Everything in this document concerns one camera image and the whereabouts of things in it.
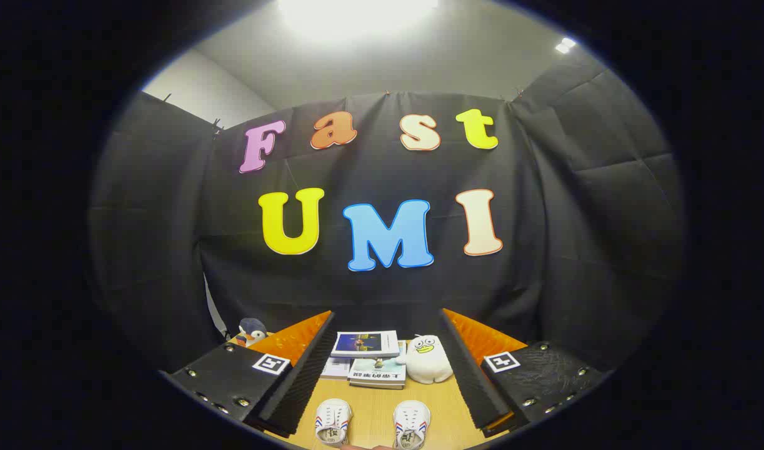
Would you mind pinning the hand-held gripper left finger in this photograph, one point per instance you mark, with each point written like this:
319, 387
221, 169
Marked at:
297, 375

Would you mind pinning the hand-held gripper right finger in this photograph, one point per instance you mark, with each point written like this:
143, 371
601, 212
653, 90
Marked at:
472, 375

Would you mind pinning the white striped canvas shoe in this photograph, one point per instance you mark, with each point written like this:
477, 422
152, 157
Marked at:
411, 422
333, 420

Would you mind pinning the white portrait booklet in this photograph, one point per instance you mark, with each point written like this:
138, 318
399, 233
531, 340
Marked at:
336, 369

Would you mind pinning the white duck plush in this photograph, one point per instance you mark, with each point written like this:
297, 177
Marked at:
426, 365

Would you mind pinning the blue grey penguin plush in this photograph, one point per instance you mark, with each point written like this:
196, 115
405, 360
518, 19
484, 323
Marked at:
252, 328

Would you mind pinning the blue cover book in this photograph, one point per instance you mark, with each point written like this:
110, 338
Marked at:
363, 344

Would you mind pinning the pale teal cover book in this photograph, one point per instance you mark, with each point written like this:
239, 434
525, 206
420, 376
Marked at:
375, 374

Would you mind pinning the small ceiling light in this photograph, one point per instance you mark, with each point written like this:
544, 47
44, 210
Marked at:
565, 45

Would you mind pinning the large ceiling light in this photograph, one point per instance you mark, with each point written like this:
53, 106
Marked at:
357, 15

